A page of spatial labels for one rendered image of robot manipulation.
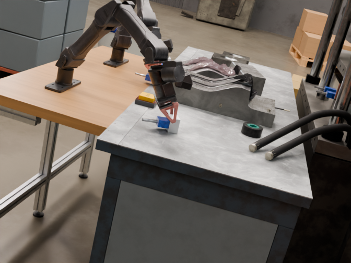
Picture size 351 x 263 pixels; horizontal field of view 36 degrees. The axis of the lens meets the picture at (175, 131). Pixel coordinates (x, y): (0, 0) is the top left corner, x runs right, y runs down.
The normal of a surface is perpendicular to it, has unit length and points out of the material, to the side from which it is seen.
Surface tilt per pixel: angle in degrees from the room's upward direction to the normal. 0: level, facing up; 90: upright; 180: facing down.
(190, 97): 90
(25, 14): 90
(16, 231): 0
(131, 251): 90
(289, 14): 90
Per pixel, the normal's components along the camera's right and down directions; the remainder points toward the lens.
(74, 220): 0.22, -0.92
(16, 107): -0.25, 0.27
